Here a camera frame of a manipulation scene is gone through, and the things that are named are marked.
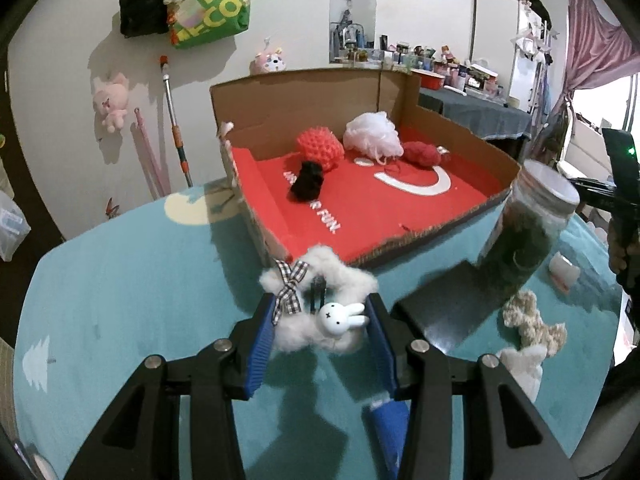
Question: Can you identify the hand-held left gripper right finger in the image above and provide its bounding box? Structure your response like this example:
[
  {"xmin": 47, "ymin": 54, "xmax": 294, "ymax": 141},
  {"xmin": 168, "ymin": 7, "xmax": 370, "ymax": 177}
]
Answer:
[{"xmin": 366, "ymin": 292, "xmax": 573, "ymax": 480}]

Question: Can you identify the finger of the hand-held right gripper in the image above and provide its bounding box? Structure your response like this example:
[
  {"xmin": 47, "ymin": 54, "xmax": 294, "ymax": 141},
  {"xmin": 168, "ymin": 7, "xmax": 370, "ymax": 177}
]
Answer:
[
  {"xmin": 580, "ymin": 191, "xmax": 618, "ymax": 211},
  {"xmin": 570, "ymin": 176, "xmax": 613, "ymax": 192}
]

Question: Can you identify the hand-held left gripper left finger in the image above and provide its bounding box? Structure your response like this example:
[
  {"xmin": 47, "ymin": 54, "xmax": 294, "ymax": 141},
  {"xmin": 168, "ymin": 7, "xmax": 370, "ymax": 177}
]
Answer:
[{"xmin": 64, "ymin": 292, "xmax": 277, "ymax": 480}]

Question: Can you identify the white fluffy bunny hair clip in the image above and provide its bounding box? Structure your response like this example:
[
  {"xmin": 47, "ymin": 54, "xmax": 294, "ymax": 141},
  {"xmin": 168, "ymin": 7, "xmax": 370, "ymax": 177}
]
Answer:
[{"xmin": 258, "ymin": 244, "xmax": 379, "ymax": 357}]

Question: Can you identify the blue cloth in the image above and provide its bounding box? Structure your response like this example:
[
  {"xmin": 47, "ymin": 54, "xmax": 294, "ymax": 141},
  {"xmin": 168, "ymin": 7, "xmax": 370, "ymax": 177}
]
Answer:
[{"xmin": 367, "ymin": 394, "xmax": 412, "ymax": 480}]

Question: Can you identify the cream crochet scrunchie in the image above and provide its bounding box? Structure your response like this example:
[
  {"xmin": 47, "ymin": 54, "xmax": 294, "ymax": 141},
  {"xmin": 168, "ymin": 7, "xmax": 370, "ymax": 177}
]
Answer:
[{"xmin": 501, "ymin": 291, "xmax": 568, "ymax": 358}]

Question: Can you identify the white tissue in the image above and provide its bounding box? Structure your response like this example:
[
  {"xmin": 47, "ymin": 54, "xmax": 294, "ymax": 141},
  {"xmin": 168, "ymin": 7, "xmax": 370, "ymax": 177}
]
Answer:
[{"xmin": 497, "ymin": 345, "xmax": 547, "ymax": 403}]

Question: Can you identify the cardboard box with red lining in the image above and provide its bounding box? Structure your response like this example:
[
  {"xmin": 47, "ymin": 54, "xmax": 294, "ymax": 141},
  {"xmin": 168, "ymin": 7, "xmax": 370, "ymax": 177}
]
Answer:
[{"xmin": 209, "ymin": 66, "xmax": 522, "ymax": 268}]

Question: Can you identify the black scrunchie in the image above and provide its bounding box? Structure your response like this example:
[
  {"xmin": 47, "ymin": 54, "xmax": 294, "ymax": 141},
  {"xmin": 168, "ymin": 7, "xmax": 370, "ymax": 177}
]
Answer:
[{"xmin": 288, "ymin": 160, "xmax": 326, "ymax": 202}]

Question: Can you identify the red plush toy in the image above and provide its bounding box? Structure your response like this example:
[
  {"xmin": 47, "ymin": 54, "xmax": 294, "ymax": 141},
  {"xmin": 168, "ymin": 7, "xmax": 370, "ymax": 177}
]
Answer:
[{"xmin": 401, "ymin": 140, "xmax": 451, "ymax": 168}]

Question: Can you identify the coral mesh bath sponge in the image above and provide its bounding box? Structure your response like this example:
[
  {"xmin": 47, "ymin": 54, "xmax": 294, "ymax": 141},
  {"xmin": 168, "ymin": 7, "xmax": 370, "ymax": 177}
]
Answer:
[{"xmin": 295, "ymin": 127, "xmax": 345, "ymax": 172}]

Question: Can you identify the white mesh bath pouf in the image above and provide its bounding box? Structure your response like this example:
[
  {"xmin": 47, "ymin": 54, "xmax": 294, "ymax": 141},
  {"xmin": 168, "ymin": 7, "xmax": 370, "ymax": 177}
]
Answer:
[{"xmin": 343, "ymin": 111, "xmax": 404, "ymax": 165}]

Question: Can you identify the person's right hand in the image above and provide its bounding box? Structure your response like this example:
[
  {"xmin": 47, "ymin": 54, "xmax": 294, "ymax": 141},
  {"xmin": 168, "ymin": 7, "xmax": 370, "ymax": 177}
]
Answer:
[{"xmin": 607, "ymin": 227, "xmax": 640, "ymax": 291}]

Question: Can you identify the printed cosmetics box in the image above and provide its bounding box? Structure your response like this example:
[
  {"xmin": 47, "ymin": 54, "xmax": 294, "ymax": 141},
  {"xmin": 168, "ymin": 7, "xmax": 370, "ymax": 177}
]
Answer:
[{"xmin": 393, "ymin": 260, "xmax": 506, "ymax": 348}]

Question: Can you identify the glass jar with metal lid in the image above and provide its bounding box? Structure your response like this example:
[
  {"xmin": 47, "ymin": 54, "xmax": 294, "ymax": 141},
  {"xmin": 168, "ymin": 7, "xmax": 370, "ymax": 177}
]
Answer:
[{"xmin": 475, "ymin": 160, "xmax": 581, "ymax": 293}]

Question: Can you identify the pink curtain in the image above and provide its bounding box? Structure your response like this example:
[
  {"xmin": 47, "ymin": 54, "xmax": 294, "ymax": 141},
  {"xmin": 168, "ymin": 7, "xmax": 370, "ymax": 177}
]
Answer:
[{"xmin": 550, "ymin": 0, "xmax": 640, "ymax": 131}]

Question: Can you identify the dark table cloth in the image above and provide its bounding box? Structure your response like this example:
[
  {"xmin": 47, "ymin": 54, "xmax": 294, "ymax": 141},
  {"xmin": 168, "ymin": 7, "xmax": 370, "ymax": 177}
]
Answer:
[{"xmin": 417, "ymin": 85, "xmax": 533, "ymax": 143}]

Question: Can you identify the white wardrobe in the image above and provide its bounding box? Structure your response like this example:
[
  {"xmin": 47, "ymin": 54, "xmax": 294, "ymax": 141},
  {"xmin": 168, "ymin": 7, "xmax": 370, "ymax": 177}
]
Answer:
[{"xmin": 470, "ymin": 0, "xmax": 551, "ymax": 106}]

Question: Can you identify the group of cosmetic bottles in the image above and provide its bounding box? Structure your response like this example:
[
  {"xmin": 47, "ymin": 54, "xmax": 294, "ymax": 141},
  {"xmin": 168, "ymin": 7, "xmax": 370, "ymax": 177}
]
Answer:
[{"xmin": 345, "ymin": 35, "xmax": 506, "ymax": 106}]

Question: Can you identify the red container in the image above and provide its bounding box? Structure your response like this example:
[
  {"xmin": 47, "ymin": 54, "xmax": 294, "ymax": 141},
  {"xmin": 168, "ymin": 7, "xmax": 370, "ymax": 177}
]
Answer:
[{"xmin": 412, "ymin": 71, "xmax": 446, "ymax": 90}]

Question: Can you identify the pink stick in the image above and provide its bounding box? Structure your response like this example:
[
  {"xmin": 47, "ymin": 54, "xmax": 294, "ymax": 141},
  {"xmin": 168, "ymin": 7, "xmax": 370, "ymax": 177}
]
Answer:
[{"xmin": 131, "ymin": 107, "xmax": 172, "ymax": 198}]

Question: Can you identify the mop pole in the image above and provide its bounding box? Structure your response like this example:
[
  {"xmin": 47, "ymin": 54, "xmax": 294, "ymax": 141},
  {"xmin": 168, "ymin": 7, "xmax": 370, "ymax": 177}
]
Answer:
[{"xmin": 159, "ymin": 55, "xmax": 194, "ymax": 188}]

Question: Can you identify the round pink plush toy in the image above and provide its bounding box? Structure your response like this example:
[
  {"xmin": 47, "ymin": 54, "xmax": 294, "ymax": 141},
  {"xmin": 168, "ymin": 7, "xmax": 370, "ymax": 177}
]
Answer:
[{"xmin": 250, "ymin": 47, "xmax": 287, "ymax": 75}]

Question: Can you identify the green tote bag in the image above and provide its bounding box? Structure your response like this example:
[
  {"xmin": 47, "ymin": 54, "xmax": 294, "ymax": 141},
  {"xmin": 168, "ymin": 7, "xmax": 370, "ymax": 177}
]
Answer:
[{"xmin": 167, "ymin": 0, "xmax": 251, "ymax": 51}]

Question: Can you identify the wall mirror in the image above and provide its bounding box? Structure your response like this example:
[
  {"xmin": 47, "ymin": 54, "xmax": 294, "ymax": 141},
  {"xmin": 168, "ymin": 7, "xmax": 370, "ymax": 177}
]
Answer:
[{"xmin": 329, "ymin": 0, "xmax": 377, "ymax": 61}]

